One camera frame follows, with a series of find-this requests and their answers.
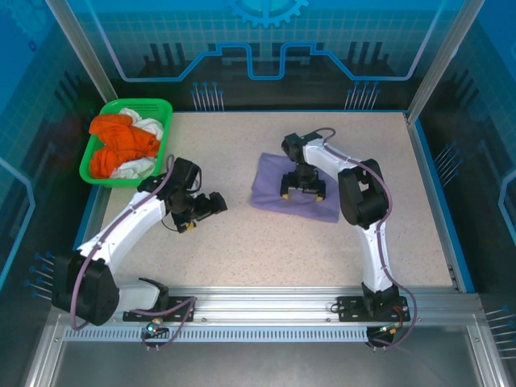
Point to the purple t-shirt with white print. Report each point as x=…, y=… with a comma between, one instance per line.
x=270, y=193

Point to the green plastic basket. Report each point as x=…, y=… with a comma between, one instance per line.
x=86, y=165

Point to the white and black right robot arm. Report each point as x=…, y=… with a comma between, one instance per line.
x=373, y=250

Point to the orange t-shirt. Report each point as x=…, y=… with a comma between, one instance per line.
x=121, y=137

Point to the small connector with green light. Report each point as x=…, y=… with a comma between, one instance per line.
x=153, y=328

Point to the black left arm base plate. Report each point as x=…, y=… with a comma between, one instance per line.
x=181, y=308

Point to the aluminium side rail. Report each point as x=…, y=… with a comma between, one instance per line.
x=98, y=209
x=430, y=201

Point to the aluminium mounting rail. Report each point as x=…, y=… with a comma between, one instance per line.
x=262, y=306

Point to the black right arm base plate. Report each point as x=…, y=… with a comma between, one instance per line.
x=348, y=308

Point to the metal tray frame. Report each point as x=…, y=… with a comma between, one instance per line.
x=262, y=367

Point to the aluminium frame post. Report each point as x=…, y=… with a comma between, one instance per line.
x=92, y=68
x=443, y=60

